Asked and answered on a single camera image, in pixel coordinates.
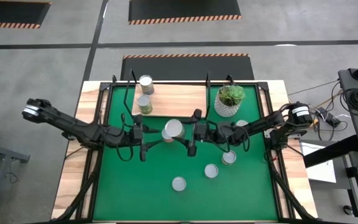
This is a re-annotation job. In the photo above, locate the white triangle-patterned plant pot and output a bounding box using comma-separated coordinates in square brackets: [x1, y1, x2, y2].
[213, 93, 242, 118]

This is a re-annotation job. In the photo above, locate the tall pears can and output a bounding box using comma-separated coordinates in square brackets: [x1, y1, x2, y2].
[136, 93, 154, 115]

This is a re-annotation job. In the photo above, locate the green table mat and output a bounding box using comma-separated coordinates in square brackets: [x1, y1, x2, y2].
[92, 84, 279, 222]

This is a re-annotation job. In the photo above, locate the black support bar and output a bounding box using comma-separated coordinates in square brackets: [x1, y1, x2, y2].
[303, 134, 358, 169]

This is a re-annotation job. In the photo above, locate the black metal table frame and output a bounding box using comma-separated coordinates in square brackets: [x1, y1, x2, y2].
[53, 74, 319, 224]

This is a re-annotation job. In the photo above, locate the short yellow-green wide can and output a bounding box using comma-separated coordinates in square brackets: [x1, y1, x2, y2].
[171, 176, 187, 192]

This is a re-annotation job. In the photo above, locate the tall can greenish label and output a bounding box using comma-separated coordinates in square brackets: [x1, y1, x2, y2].
[164, 118, 186, 140]

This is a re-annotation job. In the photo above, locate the tall peas can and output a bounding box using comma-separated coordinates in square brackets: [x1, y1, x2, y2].
[139, 74, 155, 96]

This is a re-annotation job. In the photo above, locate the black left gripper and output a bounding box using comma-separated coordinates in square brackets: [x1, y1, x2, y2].
[131, 114, 164, 162]

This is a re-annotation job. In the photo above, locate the short green yellow-print can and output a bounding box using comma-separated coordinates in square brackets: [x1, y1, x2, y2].
[221, 150, 237, 166]

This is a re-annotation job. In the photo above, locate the black power adapter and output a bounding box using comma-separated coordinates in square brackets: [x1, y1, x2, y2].
[317, 106, 334, 124]

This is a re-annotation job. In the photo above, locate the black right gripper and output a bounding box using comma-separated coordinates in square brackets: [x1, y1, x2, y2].
[175, 108, 219, 157]

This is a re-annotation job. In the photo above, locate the grey equipment cart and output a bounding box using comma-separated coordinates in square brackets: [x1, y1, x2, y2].
[337, 55, 358, 156]

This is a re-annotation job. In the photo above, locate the tall orange pineapple can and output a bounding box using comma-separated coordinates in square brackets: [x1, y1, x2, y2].
[161, 127, 175, 144]

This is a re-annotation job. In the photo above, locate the black orange-striped floor mat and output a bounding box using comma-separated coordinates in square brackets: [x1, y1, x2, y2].
[120, 53, 255, 81]
[128, 0, 242, 26]
[0, 0, 52, 29]

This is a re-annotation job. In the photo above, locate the green succulent plant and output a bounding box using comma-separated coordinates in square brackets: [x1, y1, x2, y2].
[218, 84, 246, 107]

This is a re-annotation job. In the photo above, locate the white paper sheet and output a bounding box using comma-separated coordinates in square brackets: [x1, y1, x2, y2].
[299, 141, 337, 184]

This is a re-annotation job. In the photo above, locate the short salmon can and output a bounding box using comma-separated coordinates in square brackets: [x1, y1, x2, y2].
[204, 163, 219, 179]

